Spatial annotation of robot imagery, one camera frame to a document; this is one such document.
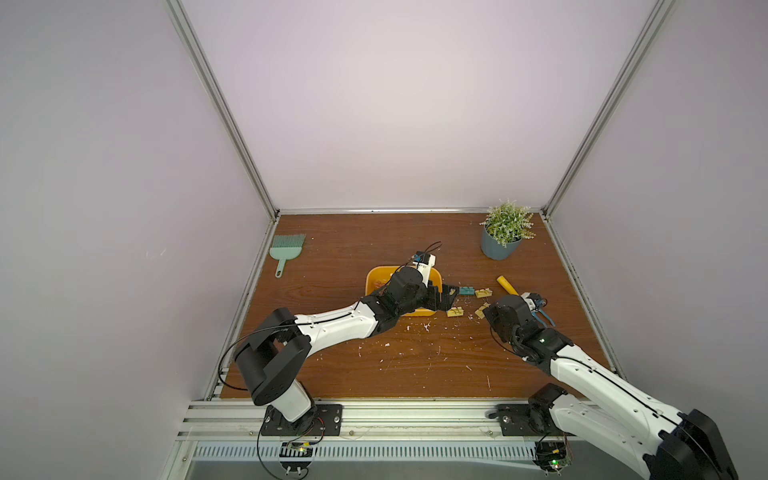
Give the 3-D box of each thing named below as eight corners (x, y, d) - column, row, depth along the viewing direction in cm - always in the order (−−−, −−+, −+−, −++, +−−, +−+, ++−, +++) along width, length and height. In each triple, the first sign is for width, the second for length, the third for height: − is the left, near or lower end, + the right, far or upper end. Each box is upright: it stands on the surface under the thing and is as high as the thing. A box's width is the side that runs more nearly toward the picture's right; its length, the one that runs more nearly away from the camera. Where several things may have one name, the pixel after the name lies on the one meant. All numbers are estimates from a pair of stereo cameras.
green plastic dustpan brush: (262, 277, 105) (260, 273, 103) (276, 239, 116) (274, 234, 114) (294, 277, 104) (292, 273, 102) (304, 238, 116) (302, 234, 114)
